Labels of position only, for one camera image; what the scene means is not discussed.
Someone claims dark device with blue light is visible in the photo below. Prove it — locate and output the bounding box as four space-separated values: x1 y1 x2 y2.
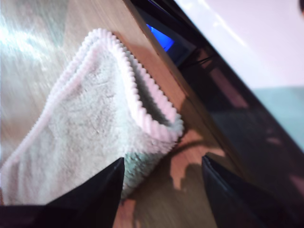
133 0 198 67

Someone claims white fluffy tea towel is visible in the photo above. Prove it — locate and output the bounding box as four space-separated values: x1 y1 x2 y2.
0 28 185 206

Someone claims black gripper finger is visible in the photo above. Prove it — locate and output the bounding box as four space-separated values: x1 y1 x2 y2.
47 157 126 228
201 153 304 228

